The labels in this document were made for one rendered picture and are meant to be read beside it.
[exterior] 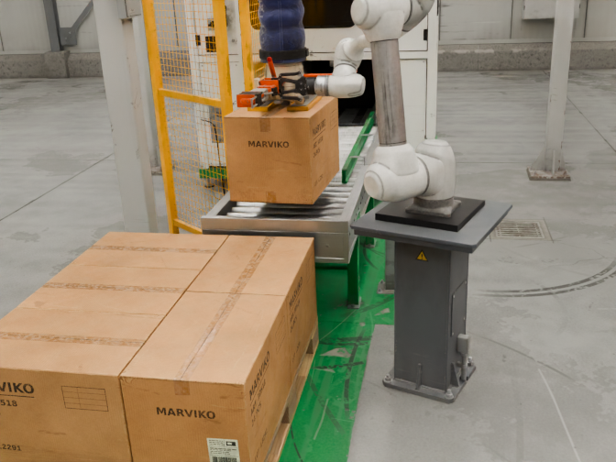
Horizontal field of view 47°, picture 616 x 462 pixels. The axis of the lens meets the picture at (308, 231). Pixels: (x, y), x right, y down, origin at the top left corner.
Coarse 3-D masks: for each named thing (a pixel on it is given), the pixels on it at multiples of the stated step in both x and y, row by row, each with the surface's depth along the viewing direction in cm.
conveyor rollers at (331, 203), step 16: (352, 128) 526; (352, 144) 476; (368, 144) 474; (336, 176) 409; (352, 176) 407; (336, 192) 376; (240, 208) 359; (256, 208) 358; (272, 208) 357; (288, 208) 355; (304, 208) 354; (320, 208) 360; (336, 208) 358
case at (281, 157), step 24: (240, 120) 314; (264, 120) 311; (288, 120) 309; (312, 120) 311; (336, 120) 361; (240, 144) 318; (264, 144) 315; (288, 144) 312; (312, 144) 313; (336, 144) 364; (240, 168) 322; (264, 168) 319; (288, 168) 316; (312, 168) 315; (336, 168) 367; (240, 192) 326; (264, 192) 323; (288, 192) 320; (312, 192) 318
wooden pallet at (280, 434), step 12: (312, 336) 320; (312, 348) 322; (312, 360) 321; (300, 372) 309; (300, 384) 300; (288, 396) 271; (300, 396) 295; (288, 408) 272; (288, 420) 274; (276, 432) 252; (288, 432) 273; (276, 444) 264; (276, 456) 257
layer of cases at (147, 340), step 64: (128, 256) 306; (192, 256) 303; (256, 256) 300; (0, 320) 254; (64, 320) 252; (128, 320) 250; (192, 320) 248; (256, 320) 246; (0, 384) 226; (64, 384) 221; (128, 384) 216; (192, 384) 212; (256, 384) 223; (0, 448) 236; (64, 448) 231; (128, 448) 226; (192, 448) 221; (256, 448) 225
